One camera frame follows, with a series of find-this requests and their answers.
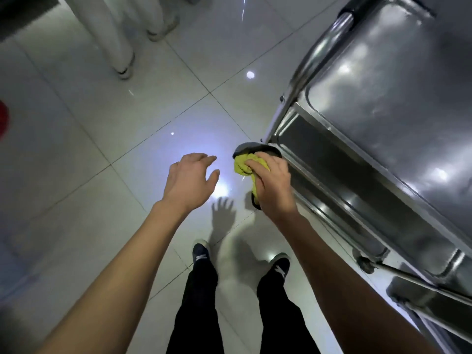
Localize dark floor mat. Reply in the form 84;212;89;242
0;0;61;43

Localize person's left hand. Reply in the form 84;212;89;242
162;152;221;215

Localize black trousers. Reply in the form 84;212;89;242
166;254;322;354

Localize dark blue sneaker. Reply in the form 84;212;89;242
269;253;291;280
191;239;211;265

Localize person's right forearm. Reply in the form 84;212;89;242
276;211;440;354

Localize stainless steel service cart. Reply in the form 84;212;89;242
296;0;472;257

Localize person's right hand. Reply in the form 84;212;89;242
245;151;298;224

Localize grey and yellow cleaning cloth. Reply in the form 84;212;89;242
232;142;283;211

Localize black grip steel cart handle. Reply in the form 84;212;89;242
264;0;386;144

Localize person's left forearm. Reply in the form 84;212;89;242
35;201;185;354

